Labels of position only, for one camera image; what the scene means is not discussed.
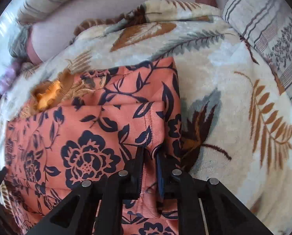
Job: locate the cream leaf-print blanket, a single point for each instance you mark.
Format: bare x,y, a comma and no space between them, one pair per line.
234,102

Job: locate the striped floral flat pillow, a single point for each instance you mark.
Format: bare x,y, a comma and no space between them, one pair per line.
258,17

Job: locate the orange floral dress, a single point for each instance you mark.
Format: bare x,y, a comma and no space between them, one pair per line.
87,127

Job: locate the grey pillow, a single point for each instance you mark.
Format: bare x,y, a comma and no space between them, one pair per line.
18,41

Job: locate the purple floral cloth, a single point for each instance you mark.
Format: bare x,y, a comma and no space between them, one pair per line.
11,73

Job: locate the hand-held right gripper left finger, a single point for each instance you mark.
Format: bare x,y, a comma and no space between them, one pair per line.
136,171

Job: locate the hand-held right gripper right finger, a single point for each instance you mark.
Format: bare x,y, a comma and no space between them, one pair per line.
160,176

